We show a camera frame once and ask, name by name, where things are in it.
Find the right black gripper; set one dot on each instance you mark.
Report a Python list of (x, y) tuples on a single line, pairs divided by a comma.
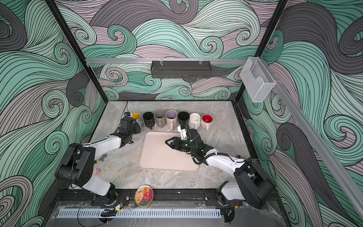
[(177, 139)]

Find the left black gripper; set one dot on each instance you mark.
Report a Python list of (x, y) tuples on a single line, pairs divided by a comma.
[(137, 126)]

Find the blue glazed upside-down mug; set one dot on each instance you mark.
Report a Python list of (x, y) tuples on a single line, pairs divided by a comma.
[(139, 120)]

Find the black speckled upside-down mug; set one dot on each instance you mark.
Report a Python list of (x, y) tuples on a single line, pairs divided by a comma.
[(149, 120)]

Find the pink upside-down mug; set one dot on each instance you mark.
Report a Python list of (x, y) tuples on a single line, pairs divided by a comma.
[(171, 119)]

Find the black mug white base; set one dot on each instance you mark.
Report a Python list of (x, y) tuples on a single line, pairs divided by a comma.
[(183, 118)]

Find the grey upside-down mug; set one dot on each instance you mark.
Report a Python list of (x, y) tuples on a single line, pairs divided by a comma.
[(160, 118)]

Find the cream mug red inside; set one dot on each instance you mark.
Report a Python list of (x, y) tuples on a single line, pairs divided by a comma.
[(206, 121)]

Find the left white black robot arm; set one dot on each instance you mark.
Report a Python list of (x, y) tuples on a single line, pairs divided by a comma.
[(77, 165)]

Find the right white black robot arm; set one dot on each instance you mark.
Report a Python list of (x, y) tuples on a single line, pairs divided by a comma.
[(253, 185)]

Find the beige rectangular tray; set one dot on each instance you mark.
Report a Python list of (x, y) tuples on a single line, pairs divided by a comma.
[(157, 155)]

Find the small green black tool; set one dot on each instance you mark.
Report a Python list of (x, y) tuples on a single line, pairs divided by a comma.
[(101, 158)]

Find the small pink pig toy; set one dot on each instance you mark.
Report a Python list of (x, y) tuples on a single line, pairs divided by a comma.
[(96, 171)]

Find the round colourful tin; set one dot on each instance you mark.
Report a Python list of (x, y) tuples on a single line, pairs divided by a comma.
[(144, 196)]

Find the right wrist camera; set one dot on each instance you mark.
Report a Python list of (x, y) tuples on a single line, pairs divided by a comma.
[(183, 129)]

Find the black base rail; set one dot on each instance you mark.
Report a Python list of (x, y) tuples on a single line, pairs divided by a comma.
[(210, 197)]

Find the black wall shelf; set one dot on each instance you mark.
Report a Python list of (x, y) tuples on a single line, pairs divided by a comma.
[(181, 69)]

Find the aluminium rail back wall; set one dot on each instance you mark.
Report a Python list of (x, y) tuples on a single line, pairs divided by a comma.
[(161, 60)]

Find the aluminium rail wall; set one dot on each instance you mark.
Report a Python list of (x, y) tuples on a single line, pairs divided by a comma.
[(161, 60), (288, 91)]

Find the clear acrylic wall holder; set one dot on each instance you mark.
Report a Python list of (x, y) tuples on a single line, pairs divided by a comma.
[(257, 78)]

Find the white slotted cable duct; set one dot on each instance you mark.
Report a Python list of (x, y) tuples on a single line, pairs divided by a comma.
[(140, 213)]

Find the aluminium rail right wall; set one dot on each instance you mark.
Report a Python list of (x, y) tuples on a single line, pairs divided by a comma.
[(288, 91)]

